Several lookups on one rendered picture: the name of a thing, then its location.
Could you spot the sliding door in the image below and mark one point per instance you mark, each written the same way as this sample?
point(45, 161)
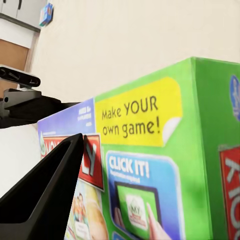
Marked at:
point(14, 56)

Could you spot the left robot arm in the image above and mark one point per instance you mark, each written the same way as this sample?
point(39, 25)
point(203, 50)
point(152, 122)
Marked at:
point(24, 105)

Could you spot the bed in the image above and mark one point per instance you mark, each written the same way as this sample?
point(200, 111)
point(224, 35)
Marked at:
point(92, 46)

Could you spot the board game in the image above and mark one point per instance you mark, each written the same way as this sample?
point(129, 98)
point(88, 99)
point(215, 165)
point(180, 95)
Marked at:
point(45, 14)
point(161, 155)

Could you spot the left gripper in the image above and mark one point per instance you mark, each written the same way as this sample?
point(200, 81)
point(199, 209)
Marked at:
point(20, 108)

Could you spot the desk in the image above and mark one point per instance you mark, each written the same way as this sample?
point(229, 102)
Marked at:
point(25, 13)

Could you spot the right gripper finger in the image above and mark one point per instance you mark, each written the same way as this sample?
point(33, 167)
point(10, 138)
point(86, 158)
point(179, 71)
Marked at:
point(38, 206)

